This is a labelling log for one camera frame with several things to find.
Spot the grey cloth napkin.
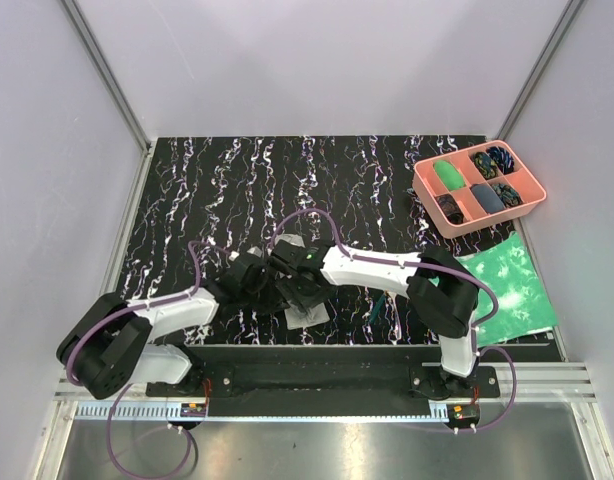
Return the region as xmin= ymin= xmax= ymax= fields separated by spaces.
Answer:
xmin=247 ymin=234 xmax=335 ymax=330

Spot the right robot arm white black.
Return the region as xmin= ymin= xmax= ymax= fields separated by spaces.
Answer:
xmin=269 ymin=240 xmax=480 ymax=397

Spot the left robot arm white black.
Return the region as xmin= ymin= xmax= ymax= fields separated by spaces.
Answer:
xmin=56 ymin=252 xmax=288 ymax=400

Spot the silver fork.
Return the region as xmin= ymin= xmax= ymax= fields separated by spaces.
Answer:
xmin=386 ymin=292 xmax=402 ymax=344

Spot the black marbled table mat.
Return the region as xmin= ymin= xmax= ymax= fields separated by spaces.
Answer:
xmin=104 ymin=134 xmax=561 ymax=347

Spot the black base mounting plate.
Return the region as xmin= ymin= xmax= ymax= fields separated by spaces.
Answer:
xmin=146 ymin=345 xmax=501 ymax=421

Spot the dark brown patterned sock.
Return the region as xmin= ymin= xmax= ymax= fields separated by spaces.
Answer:
xmin=436 ymin=194 xmax=465 ymax=225

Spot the green rolled sock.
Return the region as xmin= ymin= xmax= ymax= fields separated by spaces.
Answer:
xmin=433 ymin=160 xmax=465 ymax=191

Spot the pink divided tray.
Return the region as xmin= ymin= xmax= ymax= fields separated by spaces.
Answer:
xmin=413 ymin=140 xmax=547 ymax=239

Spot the grey blue rolled sock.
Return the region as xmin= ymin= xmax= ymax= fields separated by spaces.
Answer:
xmin=470 ymin=184 xmax=505 ymax=214

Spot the yellow blue patterned sock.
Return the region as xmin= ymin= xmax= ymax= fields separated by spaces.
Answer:
xmin=472 ymin=152 xmax=497 ymax=180

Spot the green white tie-dye cloth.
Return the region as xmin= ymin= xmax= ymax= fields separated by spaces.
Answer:
xmin=458 ymin=232 xmax=558 ymax=347

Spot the blue green patterned sock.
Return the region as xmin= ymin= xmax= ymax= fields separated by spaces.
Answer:
xmin=491 ymin=183 xmax=523 ymax=208

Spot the dark blue patterned sock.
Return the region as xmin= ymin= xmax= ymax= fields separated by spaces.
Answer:
xmin=486 ymin=146 xmax=515 ymax=175

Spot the aluminium front rail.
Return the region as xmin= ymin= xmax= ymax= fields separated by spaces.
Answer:
xmin=54 ymin=362 xmax=601 ymax=404

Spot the aluminium frame post left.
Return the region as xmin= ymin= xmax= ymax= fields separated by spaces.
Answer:
xmin=58 ymin=0 xmax=151 ymax=154

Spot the aluminium frame post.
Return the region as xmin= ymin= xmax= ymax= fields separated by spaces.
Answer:
xmin=58 ymin=0 xmax=151 ymax=154
xmin=495 ymin=0 xmax=587 ymax=141

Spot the aluminium frame post right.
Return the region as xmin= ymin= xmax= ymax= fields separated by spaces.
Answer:
xmin=495 ymin=0 xmax=587 ymax=141

